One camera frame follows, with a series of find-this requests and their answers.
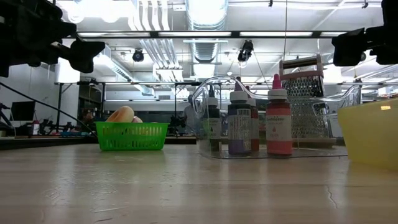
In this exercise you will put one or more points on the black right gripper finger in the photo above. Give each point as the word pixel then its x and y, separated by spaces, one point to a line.
pixel 348 48

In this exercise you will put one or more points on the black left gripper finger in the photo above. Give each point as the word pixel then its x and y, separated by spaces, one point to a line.
pixel 85 54

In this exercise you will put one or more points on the tan bread roll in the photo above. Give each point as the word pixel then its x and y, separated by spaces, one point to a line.
pixel 121 114

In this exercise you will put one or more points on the pink glazed toy donut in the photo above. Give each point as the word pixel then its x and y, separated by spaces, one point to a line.
pixel 137 119

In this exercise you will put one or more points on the pink food colouring bottle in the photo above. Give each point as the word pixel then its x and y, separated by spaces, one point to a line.
pixel 279 124

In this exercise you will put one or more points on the purple food colouring bottle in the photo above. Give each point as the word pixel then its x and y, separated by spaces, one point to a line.
pixel 239 124

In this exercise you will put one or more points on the black food colouring bottle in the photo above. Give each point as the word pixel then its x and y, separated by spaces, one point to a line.
pixel 214 124

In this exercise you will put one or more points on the black metal rack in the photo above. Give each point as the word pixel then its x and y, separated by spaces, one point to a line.
pixel 124 83

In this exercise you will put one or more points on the black ceiling spotlight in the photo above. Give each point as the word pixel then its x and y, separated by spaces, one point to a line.
pixel 138 55
pixel 245 51

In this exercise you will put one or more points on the person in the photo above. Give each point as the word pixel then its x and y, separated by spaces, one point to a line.
pixel 190 116
pixel 88 119

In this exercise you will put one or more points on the black computer monitor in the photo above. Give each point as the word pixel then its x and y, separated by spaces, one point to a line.
pixel 22 111

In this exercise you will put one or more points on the white bottle red cap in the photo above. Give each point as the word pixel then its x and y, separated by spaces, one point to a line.
pixel 35 127

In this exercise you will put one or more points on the yellow plastic bin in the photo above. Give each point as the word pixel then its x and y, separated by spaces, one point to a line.
pixel 371 137

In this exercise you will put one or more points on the green plastic basket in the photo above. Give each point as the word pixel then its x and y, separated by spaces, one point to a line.
pixel 132 137

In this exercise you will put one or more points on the wooden desk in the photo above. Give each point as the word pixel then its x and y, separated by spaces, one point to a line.
pixel 37 136

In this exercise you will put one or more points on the clear plastic bin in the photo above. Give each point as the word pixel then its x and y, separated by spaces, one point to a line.
pixel 311 151

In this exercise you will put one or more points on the black aluminium rig frame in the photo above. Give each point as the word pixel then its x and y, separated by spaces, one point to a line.
pixel 234 34

